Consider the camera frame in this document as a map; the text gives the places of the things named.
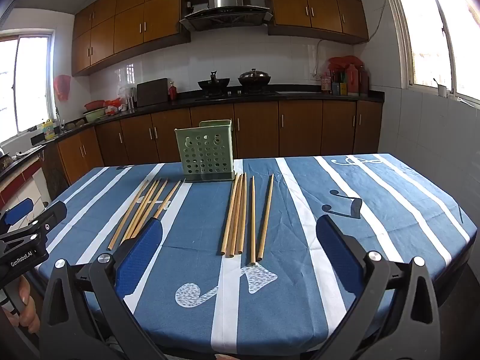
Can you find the white wall cable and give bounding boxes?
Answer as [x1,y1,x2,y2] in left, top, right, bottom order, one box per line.
[314,0,387,79]

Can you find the white plastic bag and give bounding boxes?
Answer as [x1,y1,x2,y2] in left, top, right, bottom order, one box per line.
[118,84,136,111]

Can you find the black kitchen countertop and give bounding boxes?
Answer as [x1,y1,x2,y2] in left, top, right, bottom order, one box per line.
[0,86,385,181]

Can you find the sliding glass window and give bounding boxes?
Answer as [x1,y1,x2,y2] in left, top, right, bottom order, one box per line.
[0,30,56,145]
[382,0,480,107]

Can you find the black gas stove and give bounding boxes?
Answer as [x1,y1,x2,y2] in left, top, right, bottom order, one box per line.
[195,88,280,100]

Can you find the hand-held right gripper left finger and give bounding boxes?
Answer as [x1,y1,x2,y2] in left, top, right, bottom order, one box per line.
[37,215,167,360]

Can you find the dark pot with lid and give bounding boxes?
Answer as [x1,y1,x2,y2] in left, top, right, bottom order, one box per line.
[237,68,271,91]

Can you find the blue white striped tablecloth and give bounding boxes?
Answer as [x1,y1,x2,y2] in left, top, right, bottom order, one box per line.
[35,153,472,360]

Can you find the black wok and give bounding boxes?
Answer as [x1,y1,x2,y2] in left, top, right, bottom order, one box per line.
[197,70,230,96]

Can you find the steel range hood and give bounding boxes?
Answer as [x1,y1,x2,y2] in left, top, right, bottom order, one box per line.
[179,0,274,32]

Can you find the red oil bottle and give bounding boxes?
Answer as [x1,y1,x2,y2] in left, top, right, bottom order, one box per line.
[345,64,360,96]

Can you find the dark cutting board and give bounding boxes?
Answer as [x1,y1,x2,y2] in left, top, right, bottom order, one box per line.
[136,78,169,107]

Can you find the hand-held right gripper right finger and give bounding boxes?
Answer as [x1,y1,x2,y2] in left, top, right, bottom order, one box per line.
[315,214,441,360]

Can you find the green basin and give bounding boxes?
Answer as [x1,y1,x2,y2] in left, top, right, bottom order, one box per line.
[83,107,108,122]

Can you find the red bag over condiments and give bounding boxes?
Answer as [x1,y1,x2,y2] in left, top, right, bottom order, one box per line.
[328,55,362,76]

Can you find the red and white plastic bags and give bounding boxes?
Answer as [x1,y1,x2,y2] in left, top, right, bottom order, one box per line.
[104,98,127,115]

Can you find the person's left hand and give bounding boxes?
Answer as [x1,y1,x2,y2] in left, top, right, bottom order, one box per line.
[7,275,41,334]

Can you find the dark sauce bottle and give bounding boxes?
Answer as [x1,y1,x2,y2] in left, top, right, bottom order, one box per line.
[358,65,370,96]

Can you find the wooden upper cabinet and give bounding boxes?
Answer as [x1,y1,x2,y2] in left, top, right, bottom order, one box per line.
[268,0,370,44]
[71,0,192,77]

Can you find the wooden lower cabinets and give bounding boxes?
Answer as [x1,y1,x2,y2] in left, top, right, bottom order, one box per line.
[41,99,383,186]

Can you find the red plastic wall bag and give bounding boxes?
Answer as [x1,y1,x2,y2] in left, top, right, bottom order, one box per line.
[53,75,72,101]

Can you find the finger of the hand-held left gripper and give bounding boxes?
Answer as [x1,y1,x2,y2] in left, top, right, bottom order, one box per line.
[0,199,35,231]
[0,200,68,250]

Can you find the green perforated utensil holder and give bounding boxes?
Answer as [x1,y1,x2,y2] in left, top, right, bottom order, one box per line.
[174,119,238,184]

